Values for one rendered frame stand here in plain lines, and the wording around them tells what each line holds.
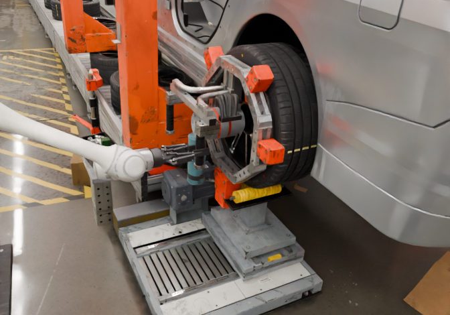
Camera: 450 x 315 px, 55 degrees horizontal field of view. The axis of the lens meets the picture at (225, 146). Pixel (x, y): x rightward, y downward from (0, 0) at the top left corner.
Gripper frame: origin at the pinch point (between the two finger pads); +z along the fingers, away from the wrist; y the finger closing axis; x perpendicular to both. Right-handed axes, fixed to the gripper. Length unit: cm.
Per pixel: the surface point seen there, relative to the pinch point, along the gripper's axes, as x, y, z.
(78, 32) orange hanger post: -13, -253, -3
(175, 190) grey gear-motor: -45, -40, 5
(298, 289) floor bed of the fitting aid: -75, 22, 46
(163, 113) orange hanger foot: -11, -62, 7
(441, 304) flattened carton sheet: -82, 55, 112
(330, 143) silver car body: 11, 30, 40
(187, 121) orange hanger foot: -17, -60, 20
